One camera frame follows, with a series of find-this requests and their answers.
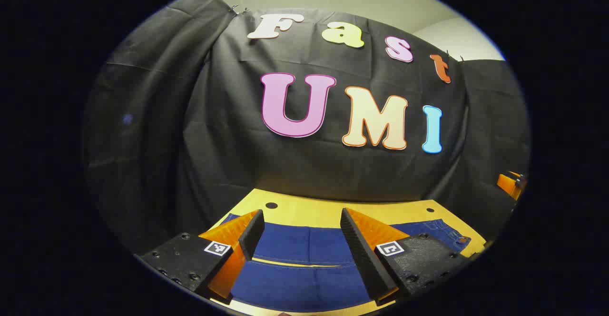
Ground blue denim jeans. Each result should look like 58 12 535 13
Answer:
220 214 472 313

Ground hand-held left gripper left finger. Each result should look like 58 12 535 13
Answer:
137 209 265 302

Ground black backdrop cloth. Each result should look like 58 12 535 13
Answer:
82 0 531 255

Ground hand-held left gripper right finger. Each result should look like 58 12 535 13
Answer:
340 207 476 306

